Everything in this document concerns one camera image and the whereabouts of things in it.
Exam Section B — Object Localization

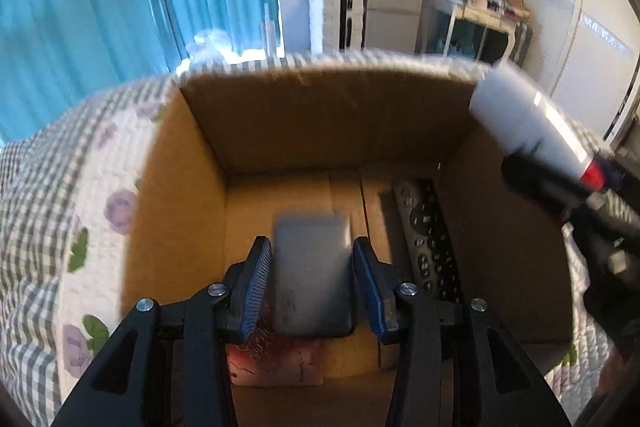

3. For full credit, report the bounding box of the white bottle with red band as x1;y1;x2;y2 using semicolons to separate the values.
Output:
469;64;609;194

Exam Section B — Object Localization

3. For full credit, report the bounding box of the plaid floral quilt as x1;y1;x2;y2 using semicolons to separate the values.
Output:
0;49;640;427

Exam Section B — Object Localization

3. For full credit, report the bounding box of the clear plastic bag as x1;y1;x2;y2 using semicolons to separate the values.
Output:
187;28;237;64

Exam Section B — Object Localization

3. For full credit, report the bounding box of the white wardrobe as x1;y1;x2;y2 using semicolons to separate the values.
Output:
520;0;640;144

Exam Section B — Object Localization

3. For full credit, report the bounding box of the pink red flat packet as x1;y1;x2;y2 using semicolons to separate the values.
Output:
227;338;321;387

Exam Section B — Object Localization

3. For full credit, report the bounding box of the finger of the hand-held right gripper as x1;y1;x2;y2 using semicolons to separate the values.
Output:
501;152;601;220
595;152;629;192

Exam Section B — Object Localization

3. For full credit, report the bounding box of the black remote control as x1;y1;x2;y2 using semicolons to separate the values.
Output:
391;178;466;304

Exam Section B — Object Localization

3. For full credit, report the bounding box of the brown cardboard box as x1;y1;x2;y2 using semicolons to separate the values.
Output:
119;57;576;427

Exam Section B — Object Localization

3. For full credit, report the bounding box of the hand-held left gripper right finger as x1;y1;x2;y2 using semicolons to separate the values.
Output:
352;236;571;427

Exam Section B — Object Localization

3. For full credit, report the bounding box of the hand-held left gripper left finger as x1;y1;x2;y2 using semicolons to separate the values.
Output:
52;235;274;427

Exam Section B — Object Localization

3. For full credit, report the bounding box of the white black appliance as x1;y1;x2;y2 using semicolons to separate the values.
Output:
308;0;369;54

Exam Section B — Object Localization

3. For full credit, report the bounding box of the grey mini fridge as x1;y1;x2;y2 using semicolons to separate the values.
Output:
365;0;427;54

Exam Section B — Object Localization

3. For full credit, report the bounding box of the grey power bank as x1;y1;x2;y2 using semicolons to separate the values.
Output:
272;213;357;339

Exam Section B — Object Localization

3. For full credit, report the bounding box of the white dressing table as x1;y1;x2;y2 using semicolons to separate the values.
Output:
419;0;532;68

